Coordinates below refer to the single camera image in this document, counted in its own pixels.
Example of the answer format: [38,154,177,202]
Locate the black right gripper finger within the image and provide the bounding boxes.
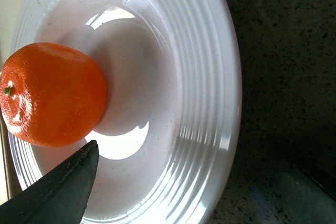
[1,140,99,223]

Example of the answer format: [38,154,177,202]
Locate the orange mandarin fruit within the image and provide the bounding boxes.
[1,42,107,147]

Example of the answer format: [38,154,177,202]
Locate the white ribbed deep plate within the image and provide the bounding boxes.
[8,0,242,223]

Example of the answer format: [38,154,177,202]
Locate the cream bear serving tray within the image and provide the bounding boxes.
[1,0,23,204]

